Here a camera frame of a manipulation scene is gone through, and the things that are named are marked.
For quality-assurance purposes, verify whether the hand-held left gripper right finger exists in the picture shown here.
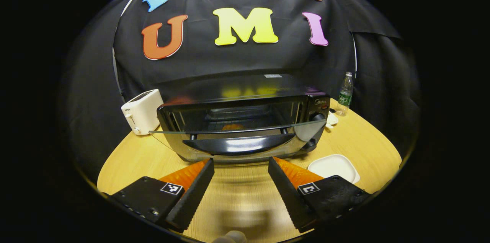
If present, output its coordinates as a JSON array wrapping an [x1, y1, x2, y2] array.
[[268, 156, 372, 233]]

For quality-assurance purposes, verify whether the clear plastic water bottle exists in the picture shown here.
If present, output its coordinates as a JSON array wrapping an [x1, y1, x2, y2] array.
[[335, 72, 354, 116]]

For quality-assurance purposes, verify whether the black backdrop cloth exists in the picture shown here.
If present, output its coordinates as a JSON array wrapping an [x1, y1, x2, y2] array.
[[61, 0, 420, 182]]

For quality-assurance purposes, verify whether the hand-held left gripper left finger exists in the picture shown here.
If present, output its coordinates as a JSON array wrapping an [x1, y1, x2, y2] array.
[[108, 158, 215, 233]]

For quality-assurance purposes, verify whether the white toaster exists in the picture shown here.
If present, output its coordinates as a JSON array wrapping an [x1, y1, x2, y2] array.
[[121, 89, 164, 135]]

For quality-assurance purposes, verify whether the white square plate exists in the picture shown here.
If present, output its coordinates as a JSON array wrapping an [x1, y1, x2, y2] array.
[[307, 154, 361, 184]]

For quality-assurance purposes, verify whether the black electric oven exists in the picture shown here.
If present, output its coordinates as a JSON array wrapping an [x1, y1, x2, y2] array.
[[149, 74, 332, 165]]

